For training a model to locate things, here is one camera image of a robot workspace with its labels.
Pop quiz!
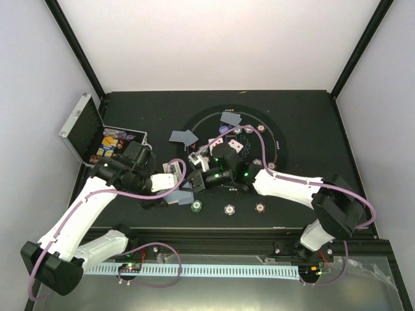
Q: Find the green poker chip stack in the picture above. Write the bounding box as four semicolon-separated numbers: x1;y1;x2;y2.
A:
191;200;203;213

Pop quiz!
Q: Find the blue playing card deck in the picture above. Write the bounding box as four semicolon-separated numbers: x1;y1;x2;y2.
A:
161;190;195;207

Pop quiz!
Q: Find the blue white poker chip stack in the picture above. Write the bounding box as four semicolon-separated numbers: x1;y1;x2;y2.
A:
224;205;235;216

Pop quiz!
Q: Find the face-up red card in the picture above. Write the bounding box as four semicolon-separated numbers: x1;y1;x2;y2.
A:
228;139;244;153
208;137;223;155

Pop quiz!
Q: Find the purple round button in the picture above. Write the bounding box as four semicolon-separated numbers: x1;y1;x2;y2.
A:
219;126;229;134

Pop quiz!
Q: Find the red brown poker chip stack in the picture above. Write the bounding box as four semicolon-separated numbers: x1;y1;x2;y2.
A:
255;203;266;213

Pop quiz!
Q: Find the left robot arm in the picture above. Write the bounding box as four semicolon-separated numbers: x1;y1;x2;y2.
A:
20;142;178;299

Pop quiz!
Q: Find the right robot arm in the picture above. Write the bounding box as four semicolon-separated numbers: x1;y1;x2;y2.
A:
186;143;364;262

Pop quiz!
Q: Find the round black poker mat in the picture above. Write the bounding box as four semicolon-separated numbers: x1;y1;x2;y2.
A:
185;105;288;192

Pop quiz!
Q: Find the left base circuit board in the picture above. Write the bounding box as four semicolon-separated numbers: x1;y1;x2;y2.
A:
118;262;142;273

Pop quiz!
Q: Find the base circuit board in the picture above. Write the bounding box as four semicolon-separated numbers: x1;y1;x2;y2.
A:
118;262;142;273
298;266;331;275

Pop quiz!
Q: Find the aluminium poker chip case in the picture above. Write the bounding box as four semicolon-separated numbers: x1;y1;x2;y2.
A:
58;93;148;167

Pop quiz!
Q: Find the right base circuit board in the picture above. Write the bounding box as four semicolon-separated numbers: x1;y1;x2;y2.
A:
298;266;331;275

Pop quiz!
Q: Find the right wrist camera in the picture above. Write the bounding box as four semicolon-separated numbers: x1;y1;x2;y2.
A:
187;152;209;172

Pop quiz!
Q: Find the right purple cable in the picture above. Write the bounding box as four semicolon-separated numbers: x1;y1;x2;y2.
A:
194;125;377;288

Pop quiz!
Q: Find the white slotted cable duct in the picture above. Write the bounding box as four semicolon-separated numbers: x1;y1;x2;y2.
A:
86;262;300;281

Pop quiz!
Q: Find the black aluminium rail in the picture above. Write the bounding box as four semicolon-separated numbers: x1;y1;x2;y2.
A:
132;228;302;255

